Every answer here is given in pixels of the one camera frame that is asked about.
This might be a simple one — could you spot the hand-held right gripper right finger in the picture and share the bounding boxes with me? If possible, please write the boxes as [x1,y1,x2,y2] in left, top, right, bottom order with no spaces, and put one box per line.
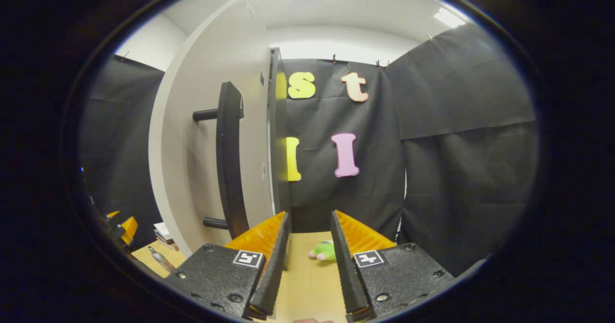
[330,210,456,323]

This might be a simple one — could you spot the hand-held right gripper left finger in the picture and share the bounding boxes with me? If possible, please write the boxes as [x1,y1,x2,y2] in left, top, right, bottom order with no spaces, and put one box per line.
[166,211,293,322]

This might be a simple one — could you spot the silver metal bottle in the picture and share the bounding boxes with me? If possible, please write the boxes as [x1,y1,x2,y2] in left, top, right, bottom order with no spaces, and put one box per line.
[148,246,178,273]

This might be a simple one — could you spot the beige cabinet door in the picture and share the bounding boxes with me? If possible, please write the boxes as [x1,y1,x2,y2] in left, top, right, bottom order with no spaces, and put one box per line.
[148,0,292,259]

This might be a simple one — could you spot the black door handle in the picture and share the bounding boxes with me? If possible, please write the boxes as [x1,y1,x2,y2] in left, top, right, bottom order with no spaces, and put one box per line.
[192,81,251,240]

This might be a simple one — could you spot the green plush toy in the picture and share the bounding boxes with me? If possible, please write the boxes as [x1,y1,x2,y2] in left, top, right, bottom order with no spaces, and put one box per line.
[308,240,337,262]

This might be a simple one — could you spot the black backdrop cloth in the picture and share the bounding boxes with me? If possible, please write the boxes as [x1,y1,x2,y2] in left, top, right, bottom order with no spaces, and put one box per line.
[77,23,539,278]

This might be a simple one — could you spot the small ceiling light panel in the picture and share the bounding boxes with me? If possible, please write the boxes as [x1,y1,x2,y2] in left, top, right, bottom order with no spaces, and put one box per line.
[432,7,468,29]

